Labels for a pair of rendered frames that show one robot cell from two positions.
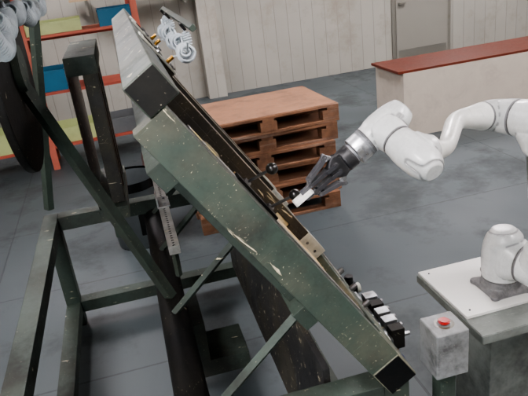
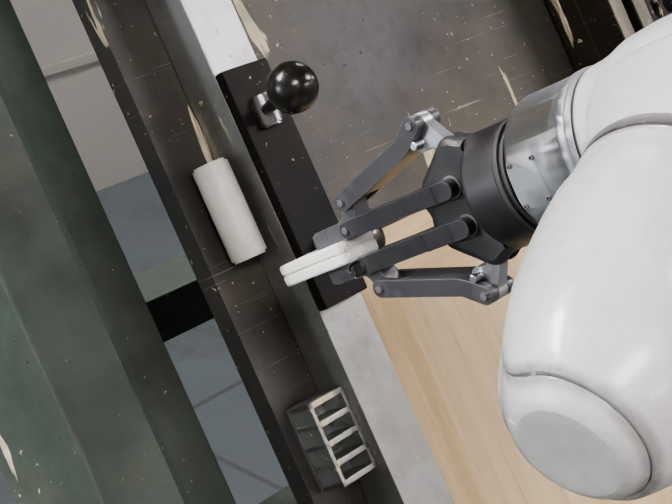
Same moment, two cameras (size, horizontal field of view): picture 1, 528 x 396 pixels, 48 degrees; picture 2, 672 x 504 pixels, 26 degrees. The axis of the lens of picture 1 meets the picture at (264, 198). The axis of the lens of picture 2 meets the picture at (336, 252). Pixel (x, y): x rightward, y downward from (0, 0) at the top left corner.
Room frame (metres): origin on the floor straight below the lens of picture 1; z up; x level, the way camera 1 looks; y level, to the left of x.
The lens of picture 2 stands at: (1.13, -0.84, 1.87)
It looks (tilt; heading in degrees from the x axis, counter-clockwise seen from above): 25 degrees down; 53
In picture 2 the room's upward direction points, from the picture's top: straight up
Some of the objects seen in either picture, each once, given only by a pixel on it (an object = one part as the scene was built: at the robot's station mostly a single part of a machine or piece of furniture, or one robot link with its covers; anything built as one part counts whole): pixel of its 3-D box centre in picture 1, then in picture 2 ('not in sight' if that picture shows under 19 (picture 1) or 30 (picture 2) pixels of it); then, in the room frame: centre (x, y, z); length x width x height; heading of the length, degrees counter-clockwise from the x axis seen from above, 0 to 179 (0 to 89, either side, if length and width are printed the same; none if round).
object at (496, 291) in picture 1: (497, 278); not in sight; (2.09, -0.93, 0.79); 0.22 x 0.18 x 0.06; 12
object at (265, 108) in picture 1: (257, 155); not in sight; (5.05, 0.01, 0.46); 1.30 x 0.89 x 0.92; 103
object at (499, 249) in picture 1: (504, 251); not in sight; (2.07, -0.94, 0.93); 0.18 x 0.16 x 0.22; 30
